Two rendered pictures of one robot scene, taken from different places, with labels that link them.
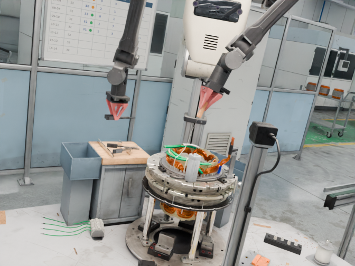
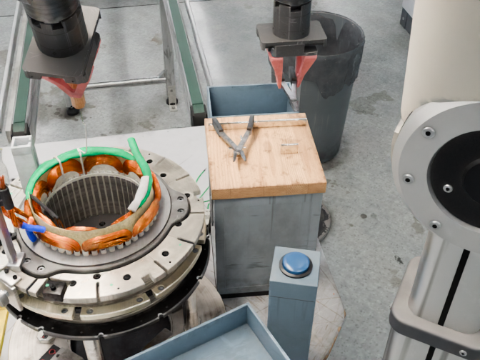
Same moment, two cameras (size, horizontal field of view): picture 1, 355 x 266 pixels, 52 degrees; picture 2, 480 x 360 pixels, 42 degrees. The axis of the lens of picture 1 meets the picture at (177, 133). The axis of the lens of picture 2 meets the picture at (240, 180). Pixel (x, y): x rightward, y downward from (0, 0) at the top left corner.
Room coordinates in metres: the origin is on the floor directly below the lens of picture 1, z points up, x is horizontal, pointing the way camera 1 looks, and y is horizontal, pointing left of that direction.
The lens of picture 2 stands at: (1.70, -0.58, 1.74)
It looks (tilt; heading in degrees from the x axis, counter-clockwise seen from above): 41 degrees down; 116
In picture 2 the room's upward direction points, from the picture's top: straight up
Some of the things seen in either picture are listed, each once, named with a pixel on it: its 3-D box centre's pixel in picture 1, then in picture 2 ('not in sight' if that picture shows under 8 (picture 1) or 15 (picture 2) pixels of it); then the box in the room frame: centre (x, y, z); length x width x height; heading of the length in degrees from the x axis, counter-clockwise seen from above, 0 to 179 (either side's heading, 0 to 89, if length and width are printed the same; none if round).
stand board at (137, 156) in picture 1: (119, 152); (261, 153); (1.36, 0.21, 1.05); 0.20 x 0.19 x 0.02; 122
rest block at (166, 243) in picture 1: (165, 243); not in sight; (1.11, -0.03, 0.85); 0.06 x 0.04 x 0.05; 74
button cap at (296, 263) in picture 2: not in sight; (296, 262); (1.51, 0.02, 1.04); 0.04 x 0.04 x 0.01
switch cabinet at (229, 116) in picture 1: (211, 97); not in sight; (3.83, -0.29, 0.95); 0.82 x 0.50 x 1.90; 127
